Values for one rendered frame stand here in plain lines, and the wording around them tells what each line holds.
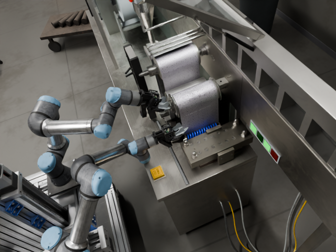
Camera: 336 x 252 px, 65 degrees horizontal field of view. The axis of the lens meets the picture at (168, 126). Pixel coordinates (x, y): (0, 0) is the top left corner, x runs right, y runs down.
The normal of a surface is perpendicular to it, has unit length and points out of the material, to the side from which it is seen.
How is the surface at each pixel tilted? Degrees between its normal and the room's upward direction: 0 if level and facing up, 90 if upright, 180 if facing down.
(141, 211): 0
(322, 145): 0
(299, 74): 0
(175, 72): 92
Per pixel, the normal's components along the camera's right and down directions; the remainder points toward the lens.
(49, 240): -0.27, -0.64
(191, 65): 0.36, 0.73
